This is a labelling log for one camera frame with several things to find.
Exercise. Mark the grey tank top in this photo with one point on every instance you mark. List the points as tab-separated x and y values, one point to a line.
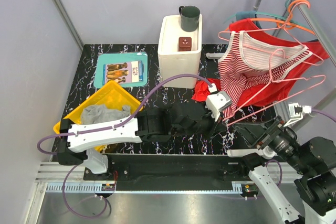
100	113

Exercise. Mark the white rack foot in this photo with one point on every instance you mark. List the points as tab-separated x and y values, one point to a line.
266	153

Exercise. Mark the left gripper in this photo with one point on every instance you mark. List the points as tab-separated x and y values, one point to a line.
215	127

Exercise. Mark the white foam box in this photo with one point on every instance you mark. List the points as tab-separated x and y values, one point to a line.
172	61

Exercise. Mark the brown square box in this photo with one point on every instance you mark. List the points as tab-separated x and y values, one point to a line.
184	44

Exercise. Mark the dark green mug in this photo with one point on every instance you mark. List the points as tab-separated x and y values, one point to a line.
189	18

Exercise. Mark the red white striped tank top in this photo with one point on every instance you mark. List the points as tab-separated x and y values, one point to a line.
242	68

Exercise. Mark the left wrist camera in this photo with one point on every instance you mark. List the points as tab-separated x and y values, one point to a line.
217	103

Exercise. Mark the orange plastic hanger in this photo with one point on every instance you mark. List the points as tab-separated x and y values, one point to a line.
287	24

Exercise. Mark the crumpled red cloth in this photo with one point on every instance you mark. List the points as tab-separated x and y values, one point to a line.
201	90

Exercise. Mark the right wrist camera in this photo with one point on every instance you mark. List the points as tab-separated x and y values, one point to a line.
296	113

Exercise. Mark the teal tray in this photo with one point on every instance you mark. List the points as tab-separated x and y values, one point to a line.
105	59

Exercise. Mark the dog picture book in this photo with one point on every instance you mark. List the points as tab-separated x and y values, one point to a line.
123	73

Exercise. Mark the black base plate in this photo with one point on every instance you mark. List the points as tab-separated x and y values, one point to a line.
172	173

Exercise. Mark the pink wire hanger front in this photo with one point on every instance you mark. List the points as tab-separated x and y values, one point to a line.
253	77

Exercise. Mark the teal plastic hanger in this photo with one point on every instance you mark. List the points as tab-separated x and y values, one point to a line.
277	17

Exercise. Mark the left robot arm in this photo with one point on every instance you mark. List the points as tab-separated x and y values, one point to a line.
78	142

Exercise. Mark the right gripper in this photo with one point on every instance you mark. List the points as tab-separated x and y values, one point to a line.
253	132

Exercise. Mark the metal clothes rack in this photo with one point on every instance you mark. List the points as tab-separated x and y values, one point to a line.
320	17

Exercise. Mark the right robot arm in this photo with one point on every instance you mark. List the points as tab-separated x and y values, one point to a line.
314	161

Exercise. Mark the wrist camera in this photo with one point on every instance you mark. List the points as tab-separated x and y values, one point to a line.
217	103
296	113

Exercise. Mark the pink wire hanger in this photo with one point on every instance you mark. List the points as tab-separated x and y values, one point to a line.
253	77
246	41

